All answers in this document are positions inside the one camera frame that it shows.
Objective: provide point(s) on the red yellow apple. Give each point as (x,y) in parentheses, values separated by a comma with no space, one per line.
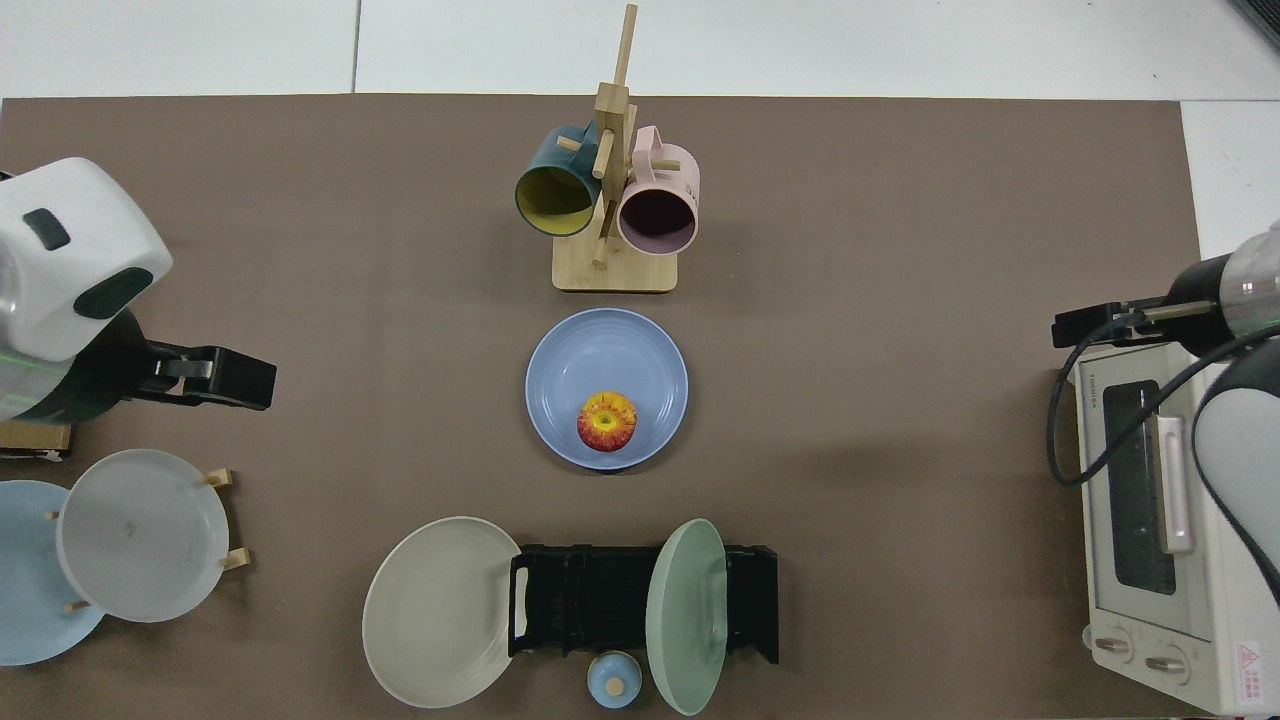
(607,422)

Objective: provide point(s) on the wooden plate rack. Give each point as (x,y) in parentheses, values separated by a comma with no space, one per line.
(240,559)

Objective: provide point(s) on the grey plate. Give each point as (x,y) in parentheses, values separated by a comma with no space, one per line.
(140,535)

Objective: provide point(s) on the light blue plate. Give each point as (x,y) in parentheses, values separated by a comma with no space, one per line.
(30,590)

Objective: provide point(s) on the beige plate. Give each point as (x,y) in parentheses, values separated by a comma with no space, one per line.
(440,612)

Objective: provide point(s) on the black dish rack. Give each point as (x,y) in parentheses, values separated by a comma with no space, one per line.
(590,600)

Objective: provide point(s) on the green plate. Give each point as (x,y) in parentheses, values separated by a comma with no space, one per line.
(685,620)

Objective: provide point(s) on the brown table cloth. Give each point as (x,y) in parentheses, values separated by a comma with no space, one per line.
(900,450)

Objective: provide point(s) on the pale toaster oven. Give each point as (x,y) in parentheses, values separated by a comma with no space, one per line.
(1210,620)

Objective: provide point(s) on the teal cup yellow inside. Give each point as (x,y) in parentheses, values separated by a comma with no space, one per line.
(550,205)

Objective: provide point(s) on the wooden cup stand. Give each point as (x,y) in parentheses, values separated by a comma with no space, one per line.
(615,272)

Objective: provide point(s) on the pink cup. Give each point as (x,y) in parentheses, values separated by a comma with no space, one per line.
(657,220)

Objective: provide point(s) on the small blue round thing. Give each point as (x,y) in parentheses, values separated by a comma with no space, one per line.
(613,682)

